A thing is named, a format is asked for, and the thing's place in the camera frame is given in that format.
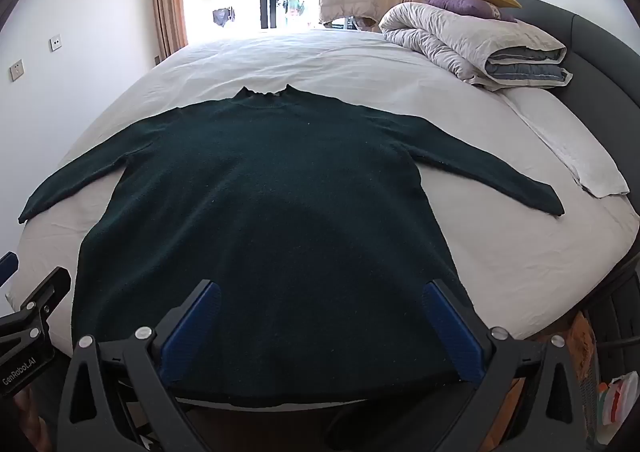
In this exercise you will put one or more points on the white wall socket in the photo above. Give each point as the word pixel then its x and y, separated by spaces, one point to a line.
pixel 16 71

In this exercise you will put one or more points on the flat white pillow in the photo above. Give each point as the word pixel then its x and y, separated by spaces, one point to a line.
pixel 565 142

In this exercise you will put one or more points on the dark green sweater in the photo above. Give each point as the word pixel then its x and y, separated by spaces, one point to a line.
pixel 275 207

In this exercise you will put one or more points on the bed with white sheet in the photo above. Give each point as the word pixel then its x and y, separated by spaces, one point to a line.
pixel 300 57

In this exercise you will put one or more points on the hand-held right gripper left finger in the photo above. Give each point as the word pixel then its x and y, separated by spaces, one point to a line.
pixel 192 327

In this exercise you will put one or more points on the small hanging dark cloth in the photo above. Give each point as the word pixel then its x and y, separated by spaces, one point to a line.
pixel 222 16

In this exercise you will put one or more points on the colourful plastic bag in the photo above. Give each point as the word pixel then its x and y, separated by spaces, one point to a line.
pixel 617 402

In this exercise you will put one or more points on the purple pillow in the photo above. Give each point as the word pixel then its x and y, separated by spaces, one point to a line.
pixel 465 6

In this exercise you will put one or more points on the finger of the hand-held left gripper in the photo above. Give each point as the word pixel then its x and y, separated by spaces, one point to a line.
pixel 7 269
pixel 50 287

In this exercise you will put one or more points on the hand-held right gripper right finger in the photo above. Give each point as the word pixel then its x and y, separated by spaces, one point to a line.
pixel 452 332

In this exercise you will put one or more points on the folded white duvet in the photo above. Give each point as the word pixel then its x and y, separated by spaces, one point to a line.
pixel 450 35

